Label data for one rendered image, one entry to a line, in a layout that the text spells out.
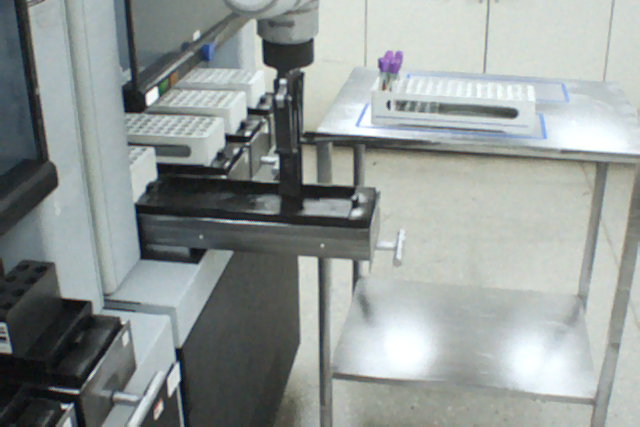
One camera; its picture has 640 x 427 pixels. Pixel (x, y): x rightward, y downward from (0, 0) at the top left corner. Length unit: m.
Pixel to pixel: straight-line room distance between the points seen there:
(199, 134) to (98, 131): 0.32
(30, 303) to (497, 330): 1.22
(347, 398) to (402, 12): 1.84
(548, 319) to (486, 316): 0.15
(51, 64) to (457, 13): 2.62
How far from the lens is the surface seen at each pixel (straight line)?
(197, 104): 1.46
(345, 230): 1.10
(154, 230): 1.18
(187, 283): 1.13
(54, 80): 0.92
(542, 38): 3.44
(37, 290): 0.89
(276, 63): 1.12
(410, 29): 3.41
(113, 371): 0.90
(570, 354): 1.82
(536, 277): 2.66
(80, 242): 1.00
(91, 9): 1.01
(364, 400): 2.07
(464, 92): 1.47
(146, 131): 1.34
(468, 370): 1.72
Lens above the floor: 1.30
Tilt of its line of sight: 24 degrees down
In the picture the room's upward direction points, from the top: straight up
